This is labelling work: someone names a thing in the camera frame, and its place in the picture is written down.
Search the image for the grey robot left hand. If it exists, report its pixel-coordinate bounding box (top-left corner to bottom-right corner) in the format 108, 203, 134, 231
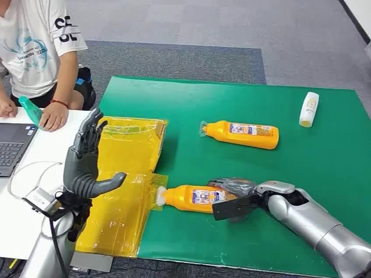
63, 107, 127, 199

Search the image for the person's right hand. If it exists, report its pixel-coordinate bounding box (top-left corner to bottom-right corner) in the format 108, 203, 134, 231
0, 96, 18, 118

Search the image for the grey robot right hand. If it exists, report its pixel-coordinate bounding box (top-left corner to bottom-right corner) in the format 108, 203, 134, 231
208, 177, 258, 198

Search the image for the person's left hand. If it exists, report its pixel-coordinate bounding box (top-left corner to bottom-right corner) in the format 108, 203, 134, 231
39, 101, 69, 133

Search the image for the teal plastic bottle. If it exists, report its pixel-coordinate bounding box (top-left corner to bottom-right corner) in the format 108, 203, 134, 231
18, 96, 44, 129

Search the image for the orange detergent bottle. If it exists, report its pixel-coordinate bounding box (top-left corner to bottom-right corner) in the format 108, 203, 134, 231
199, 120, 280, 151
156, 185, 239, 214

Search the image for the small white bottle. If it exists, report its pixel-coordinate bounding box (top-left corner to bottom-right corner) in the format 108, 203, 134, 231
298, 92, 320, 128

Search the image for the dark laptop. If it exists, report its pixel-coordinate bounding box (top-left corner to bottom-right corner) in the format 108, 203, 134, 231
0, 122, 39, 178

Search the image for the yellow plastic sheet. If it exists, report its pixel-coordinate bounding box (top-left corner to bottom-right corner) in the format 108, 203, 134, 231
76, 116, 168, 258

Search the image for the person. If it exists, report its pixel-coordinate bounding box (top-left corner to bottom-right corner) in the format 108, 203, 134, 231
0, 0, 88, 112

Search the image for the green table mat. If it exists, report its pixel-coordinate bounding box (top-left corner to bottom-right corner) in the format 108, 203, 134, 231
98, 76, 371, 278

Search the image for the grey metal plate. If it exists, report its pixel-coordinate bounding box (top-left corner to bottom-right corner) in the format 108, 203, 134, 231
70, 251, 114, 273

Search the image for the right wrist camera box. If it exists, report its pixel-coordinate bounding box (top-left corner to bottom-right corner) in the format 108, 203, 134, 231
212, 195, 263, 222

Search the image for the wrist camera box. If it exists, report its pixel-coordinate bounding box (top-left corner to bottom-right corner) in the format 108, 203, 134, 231
23, 188, 64, 218
212, 195, 263, 222

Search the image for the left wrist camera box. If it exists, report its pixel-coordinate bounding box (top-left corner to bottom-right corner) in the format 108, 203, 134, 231
23, 188, 64, 218

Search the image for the thin white cable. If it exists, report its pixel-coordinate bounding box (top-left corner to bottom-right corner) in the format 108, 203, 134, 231
8, 161, 63, 200

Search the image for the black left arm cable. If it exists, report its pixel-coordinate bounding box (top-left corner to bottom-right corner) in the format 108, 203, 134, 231
23, 195, 70, 278

